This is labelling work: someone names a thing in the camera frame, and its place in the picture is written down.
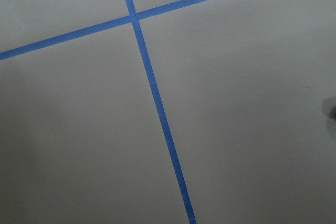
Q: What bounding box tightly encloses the red strawberry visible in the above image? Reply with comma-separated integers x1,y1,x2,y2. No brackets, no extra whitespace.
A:
321,97,336,120

